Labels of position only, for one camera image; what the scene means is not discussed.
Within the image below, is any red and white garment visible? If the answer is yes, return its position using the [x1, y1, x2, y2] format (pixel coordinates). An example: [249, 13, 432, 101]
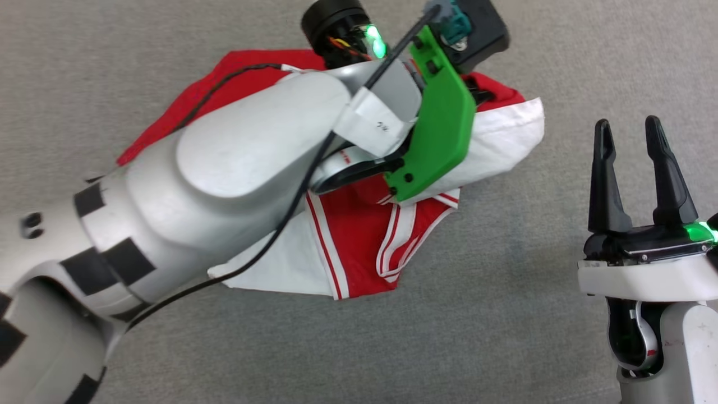
[116, 49, 545, 300]

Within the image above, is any thin black cable white tag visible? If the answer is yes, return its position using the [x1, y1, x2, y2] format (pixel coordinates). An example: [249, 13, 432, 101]
[173, 63, 306, 134]

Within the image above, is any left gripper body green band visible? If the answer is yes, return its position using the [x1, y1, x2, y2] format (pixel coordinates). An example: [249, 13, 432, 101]
[301, 0, 477, 203]

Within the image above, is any grey fabric sofa seat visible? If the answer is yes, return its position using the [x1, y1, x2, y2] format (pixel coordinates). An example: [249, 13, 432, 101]
[0, 0, 718, 404]

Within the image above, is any black camera cable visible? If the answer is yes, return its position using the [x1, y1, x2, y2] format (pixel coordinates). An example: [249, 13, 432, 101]
[126, 8, 444, 332]

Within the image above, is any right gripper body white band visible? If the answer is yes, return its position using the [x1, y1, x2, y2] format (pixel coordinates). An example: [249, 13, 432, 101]
[578, 213, 718, 302]

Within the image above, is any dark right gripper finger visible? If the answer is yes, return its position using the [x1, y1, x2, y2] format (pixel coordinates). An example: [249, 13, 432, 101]
[645, 115, 699, 228]
[587, 118, 633, 234]

